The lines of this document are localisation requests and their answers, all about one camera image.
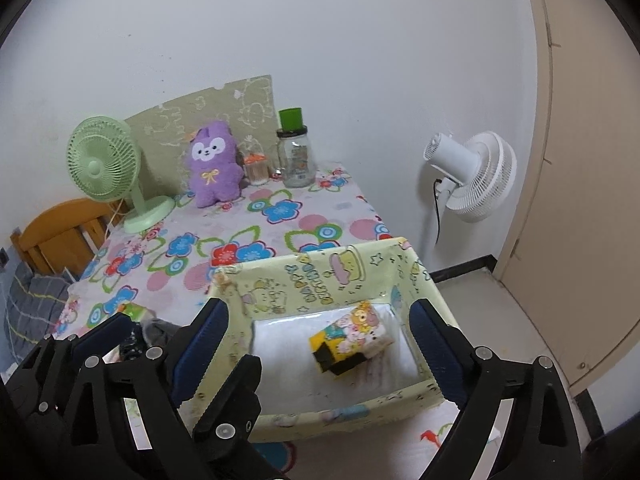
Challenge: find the grey velvet pouch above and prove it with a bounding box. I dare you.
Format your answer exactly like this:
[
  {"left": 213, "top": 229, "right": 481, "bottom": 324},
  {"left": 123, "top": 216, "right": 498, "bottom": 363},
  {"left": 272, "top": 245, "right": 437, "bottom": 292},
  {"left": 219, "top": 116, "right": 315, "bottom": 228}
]
[{"left": 120, "top": 317, "right": 186, "bottom": 361}]

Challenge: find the green tissue pack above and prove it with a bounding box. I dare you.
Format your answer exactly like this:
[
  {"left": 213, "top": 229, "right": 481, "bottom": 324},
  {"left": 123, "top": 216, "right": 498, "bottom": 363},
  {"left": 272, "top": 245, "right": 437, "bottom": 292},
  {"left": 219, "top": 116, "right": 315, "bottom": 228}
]
[{"left": 117, "top": 302, "right": 151, "bottom": 323}]

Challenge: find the white fan cable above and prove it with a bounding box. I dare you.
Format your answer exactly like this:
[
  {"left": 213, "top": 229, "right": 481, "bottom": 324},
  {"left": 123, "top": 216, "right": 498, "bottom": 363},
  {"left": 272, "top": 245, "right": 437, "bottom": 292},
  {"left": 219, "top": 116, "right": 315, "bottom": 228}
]
[{"left": 102, "top": 200, "right": 126, "bottom": 241}]

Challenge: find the yellow cartoon print storage box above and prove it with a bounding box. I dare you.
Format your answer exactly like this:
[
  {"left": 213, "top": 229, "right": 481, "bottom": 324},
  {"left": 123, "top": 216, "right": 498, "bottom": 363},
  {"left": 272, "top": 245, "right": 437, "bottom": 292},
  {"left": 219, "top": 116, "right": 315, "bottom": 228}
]
[{"left": 177, "top": 236, "right": 458, "bottom": 445}]

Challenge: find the beige door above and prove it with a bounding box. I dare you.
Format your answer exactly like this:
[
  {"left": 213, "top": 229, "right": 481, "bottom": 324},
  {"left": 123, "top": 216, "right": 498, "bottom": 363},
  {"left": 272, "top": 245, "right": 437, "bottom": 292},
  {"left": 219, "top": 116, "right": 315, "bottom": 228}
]
[{"left": 492, "top": 0, "right": 640, "bottom": 396}]

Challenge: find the white wall fan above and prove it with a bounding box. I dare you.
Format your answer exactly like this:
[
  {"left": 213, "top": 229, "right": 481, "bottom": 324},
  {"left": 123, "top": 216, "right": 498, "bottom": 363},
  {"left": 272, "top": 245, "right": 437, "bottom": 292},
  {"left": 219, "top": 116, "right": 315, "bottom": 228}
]
[{"left": 424, "top": 131, "right": 518, "bottom": 224}]

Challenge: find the white box liner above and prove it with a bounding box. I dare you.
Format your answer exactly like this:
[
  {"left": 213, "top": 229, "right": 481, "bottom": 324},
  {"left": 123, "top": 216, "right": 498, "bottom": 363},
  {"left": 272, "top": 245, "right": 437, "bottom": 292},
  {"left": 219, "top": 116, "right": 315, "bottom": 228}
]
[{"left": 250, "top": 300, "right": 421, "bottom": 403}]

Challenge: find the green desk fan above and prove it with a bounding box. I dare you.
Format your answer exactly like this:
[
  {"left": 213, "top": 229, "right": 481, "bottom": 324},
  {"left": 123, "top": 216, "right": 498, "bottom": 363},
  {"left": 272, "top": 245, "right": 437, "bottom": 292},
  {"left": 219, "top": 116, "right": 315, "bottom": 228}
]
[{"left": 66, "top": 116, "right": 176, "bottom": 235}]

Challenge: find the purple plush toy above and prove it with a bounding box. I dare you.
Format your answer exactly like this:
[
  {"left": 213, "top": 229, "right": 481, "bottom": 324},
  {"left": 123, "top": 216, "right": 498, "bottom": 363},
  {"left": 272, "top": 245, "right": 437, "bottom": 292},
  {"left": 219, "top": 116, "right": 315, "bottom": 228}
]
[{"left": 184, "top": 120, "right": 244, "bottom": 209}]

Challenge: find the cartoon print tissue pack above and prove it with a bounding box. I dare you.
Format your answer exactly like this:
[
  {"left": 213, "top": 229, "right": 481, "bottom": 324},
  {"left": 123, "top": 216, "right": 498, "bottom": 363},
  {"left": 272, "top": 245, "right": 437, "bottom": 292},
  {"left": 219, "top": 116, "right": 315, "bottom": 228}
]
[{"left": 308, "top": 301, "right": 394, "bottom": 376}]

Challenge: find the glass jar with green lid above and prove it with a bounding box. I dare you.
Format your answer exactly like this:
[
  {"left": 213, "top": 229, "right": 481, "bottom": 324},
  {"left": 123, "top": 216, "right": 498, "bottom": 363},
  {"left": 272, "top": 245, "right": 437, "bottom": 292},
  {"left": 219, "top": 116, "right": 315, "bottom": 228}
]
[{"left": 276, "top": 107, "right": 317, "bottom": 189}]

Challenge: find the grey plaid pillow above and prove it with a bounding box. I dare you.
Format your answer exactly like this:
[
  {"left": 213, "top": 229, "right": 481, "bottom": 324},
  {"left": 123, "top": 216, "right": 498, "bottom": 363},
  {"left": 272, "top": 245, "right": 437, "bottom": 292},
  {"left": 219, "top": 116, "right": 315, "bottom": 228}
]
[{"left": 2, "top": 260, "right": 73, "bottom": 361}]

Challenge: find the toothpick jar with orange lid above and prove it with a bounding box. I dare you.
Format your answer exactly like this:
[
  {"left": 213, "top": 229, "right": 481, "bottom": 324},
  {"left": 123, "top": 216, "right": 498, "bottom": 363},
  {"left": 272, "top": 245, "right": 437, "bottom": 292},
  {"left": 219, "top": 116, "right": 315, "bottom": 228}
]
[{"left": 243, "top": 152, "right": 271, "bottom": 187}]

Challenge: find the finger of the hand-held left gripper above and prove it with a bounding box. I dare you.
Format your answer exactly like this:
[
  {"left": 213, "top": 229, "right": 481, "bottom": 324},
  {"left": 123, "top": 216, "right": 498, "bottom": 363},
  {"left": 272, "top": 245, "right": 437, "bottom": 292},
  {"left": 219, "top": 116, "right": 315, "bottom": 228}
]
[
  {"left": 5, "top": 312, "right": 136, "bottom": 441},
  {"left": 192, "top": 354, "right": 263, "bottom": 461}
]

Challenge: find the green cartoon print board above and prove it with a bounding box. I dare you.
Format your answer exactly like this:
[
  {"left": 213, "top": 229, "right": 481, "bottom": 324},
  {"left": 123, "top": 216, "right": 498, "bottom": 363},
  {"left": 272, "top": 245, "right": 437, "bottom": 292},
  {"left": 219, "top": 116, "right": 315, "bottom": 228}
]
[{"left": 122, "top": 75, "right": 281, "bottom": 201}]

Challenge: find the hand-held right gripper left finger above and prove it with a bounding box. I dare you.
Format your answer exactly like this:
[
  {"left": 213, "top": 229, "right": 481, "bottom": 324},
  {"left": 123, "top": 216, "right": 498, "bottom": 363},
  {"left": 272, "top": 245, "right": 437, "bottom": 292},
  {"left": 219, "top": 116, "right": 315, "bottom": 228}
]
[{"left": 60, "top": 297, "right": 231, "bottom": 480}]

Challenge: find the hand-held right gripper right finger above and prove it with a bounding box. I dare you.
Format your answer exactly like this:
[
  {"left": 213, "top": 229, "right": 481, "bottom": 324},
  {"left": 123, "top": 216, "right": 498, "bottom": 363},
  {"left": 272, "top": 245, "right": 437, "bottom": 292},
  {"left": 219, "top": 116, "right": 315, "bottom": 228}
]
[{"left": 409, "top": 298, "right": 583, "bottom": 480}]

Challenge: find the black fan cable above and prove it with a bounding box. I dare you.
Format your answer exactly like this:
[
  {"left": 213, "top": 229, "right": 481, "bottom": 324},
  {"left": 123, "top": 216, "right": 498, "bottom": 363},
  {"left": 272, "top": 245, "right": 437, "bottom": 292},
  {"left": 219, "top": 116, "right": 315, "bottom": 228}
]
[{"left": 432, "top": 177, "right": 443, "bottom": 247}]

